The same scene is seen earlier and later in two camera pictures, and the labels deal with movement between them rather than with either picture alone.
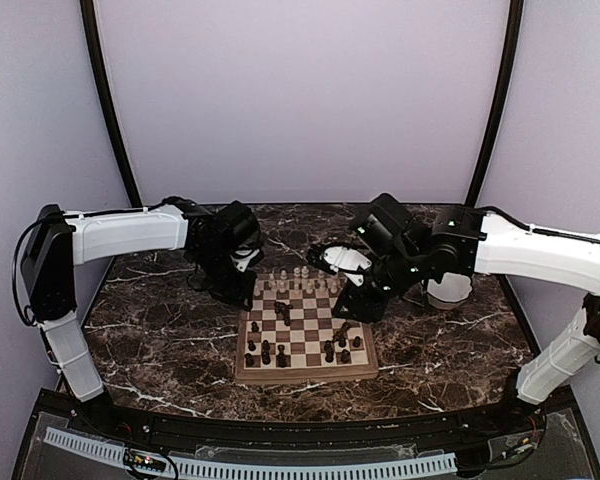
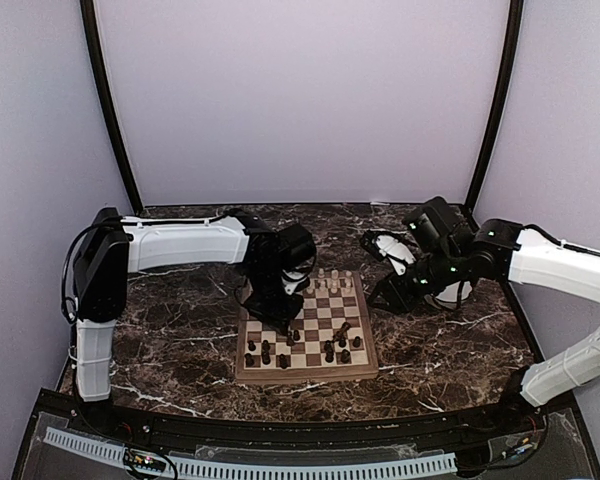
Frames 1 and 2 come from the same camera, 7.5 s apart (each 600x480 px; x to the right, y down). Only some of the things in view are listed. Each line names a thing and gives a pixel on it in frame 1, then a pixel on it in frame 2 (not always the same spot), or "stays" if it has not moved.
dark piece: (341, 335) stays
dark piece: (265, 347) stays
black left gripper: (237, 294) to (278, 320)
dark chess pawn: (329, 351) stays
